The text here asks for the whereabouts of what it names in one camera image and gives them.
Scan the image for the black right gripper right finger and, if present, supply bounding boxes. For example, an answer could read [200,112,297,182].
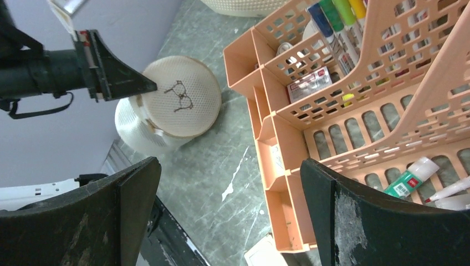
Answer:
[300,158,469,265]

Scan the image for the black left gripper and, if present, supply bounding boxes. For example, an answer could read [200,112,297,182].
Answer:
[1,1,157,120]

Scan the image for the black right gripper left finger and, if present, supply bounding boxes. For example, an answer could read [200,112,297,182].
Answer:
[1,157,161,265]

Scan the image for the white mesh laundry bag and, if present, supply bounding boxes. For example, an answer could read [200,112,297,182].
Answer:
[115,55,222,156]

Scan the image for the cream plastic laundry basket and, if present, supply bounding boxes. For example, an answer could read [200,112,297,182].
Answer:
[201,0,287,17]

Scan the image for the green white glue stick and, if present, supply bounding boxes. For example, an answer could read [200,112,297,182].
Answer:
[384,157,440,199]

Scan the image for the white pen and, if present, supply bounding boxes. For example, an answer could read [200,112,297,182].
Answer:
[425,176,469,203]

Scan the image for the peach plastic desk organizer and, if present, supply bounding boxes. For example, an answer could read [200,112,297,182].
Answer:
[223,1,469,253]

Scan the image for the white red small box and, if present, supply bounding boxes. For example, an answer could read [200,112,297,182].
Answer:
[287,66,333,103]

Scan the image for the blue marker pen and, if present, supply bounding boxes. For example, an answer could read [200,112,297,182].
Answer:
[307,3,352,75]

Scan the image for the green marker pen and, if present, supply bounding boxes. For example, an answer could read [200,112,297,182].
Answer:
[319,0,359,70]

